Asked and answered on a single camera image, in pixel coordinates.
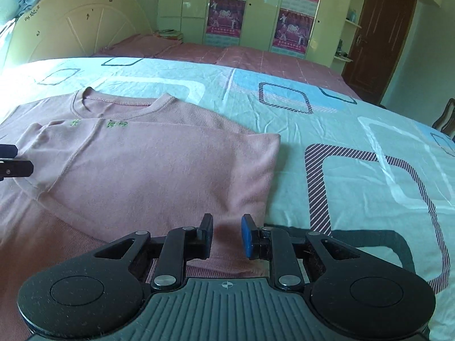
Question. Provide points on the patterned light green blanket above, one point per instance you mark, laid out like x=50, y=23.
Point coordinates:
x=355, y=142

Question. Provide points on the brown wooden door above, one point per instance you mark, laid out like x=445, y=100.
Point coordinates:
x=382, y=39

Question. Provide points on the stack of books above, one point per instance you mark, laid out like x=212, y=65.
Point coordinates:
x=170, y=33

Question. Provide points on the pink ribbed shirt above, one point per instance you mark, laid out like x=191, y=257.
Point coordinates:
x=142, y=170

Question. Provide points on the cream round headboard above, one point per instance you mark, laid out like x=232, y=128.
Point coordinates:
x=78, y=17

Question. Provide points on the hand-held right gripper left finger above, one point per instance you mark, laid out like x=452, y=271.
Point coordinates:
x=206, y=236

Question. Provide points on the cream wardrobe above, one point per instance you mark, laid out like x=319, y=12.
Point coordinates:
x=263, y=3

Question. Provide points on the window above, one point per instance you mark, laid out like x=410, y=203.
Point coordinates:
x=4, y=42

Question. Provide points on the dark wooden chair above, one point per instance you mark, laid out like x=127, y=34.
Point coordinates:
x=446, y=117

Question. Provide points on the cream corner shelf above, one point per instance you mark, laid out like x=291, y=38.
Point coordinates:
x=350, y=25

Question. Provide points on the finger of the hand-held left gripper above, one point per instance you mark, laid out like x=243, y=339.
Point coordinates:
x=7, y=151
x=17, y=169

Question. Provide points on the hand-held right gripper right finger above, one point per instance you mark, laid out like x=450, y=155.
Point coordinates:
x=248, y=236

